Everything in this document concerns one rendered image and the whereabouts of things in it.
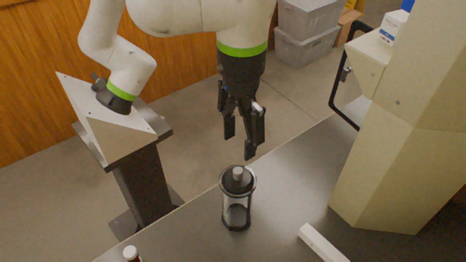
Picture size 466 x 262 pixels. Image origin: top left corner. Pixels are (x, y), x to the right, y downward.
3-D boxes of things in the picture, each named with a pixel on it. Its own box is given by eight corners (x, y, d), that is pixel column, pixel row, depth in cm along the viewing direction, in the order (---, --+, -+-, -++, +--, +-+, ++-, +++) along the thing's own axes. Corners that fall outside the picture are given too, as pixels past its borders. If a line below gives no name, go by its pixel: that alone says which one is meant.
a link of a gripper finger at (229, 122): (225, 121, 73) (223, 119, 74) (225, 140, 79) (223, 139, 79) (235, 116, 75) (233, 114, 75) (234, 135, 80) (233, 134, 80)
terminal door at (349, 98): (380, 151, 118) (429, 62, 88) (327, 105, 136) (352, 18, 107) (381, 151, 118) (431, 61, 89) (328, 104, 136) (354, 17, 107)
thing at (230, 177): (260, 186, 89) (261, 172, 84) (234, 203, 85) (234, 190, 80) (240, 166, 94) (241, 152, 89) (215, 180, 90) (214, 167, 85)
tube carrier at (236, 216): (259, 219, 102) (264, 183, 87) (233, 238, 98) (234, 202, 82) (239, 196, 108) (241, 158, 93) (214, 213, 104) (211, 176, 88)
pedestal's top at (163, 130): (73, 130, 138) (70, 124, 135) (136, 99, 152) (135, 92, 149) (106, 174, 121) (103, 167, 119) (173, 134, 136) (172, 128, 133)
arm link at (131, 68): (103, 77, 127) (126, 37, 123) (137, 97, 132) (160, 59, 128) (95, 83, 115) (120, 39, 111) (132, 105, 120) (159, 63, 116)
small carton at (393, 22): (407, 42, 73) (419, 18, 68) (391, 46, 71) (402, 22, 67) (392, 33, 76) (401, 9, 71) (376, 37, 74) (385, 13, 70)
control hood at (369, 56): (440, 57, 87) (460, 23, 79) (370, 101, 73) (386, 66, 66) (404, 40, 93) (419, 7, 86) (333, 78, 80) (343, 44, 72)
